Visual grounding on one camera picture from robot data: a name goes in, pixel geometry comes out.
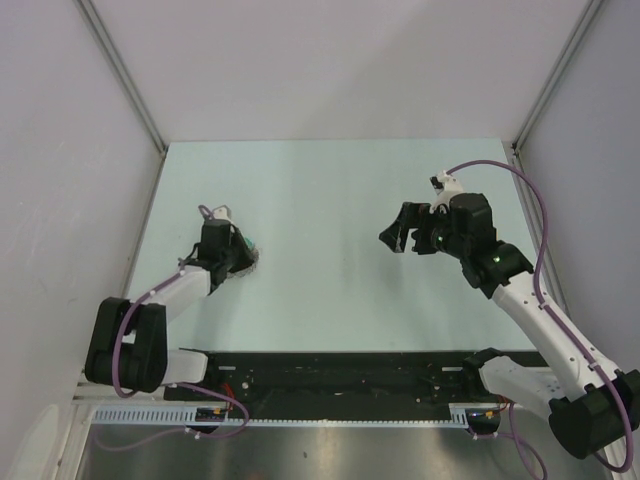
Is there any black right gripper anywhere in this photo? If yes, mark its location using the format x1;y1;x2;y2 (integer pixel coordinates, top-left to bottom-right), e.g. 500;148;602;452
379;202;469;259

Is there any large metal keyring blue handle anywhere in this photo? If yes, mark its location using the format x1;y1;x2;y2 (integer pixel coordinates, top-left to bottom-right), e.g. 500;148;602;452
227;234;259;278

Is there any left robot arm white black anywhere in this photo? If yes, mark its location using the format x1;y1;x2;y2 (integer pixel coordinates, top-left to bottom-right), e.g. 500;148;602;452
84;219;256;400

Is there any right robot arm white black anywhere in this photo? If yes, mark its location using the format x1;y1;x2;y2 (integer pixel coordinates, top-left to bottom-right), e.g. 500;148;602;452
379;193;639;459

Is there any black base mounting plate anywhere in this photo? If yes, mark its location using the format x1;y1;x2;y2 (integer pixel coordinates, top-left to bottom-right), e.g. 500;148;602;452
164;349;508;422

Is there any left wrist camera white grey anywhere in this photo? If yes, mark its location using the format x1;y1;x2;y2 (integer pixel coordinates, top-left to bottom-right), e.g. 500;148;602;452
209;205;233;224

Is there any grey slotted cable duct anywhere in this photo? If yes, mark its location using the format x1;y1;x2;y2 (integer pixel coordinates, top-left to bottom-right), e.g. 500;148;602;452
92;402;474;432

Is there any right aluminium frame post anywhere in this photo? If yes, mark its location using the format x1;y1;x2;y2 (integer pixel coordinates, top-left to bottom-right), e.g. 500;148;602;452
510;0;609;155

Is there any aluminium frame post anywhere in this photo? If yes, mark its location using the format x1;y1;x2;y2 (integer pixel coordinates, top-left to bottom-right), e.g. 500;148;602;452
510;0;609;155
73;0;168;159

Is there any left aluminium frame post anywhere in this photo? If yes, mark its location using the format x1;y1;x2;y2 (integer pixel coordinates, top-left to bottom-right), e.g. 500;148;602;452
73;0;168;159

